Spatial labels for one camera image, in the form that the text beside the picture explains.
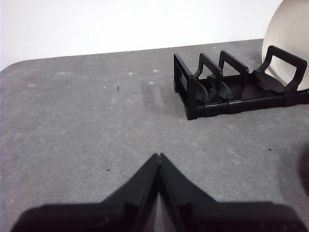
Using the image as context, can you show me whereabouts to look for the black plastic plate rack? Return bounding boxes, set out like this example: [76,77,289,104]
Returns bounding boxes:
[173,45,309,121]

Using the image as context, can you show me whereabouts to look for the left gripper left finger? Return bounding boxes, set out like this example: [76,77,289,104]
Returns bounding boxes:
[11,153,161,232]

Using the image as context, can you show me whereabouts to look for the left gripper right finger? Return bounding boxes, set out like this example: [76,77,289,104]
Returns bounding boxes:
[159,152,305,232]

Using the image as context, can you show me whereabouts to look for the cream white round plate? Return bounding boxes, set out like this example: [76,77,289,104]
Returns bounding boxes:
[262,0,309,92]

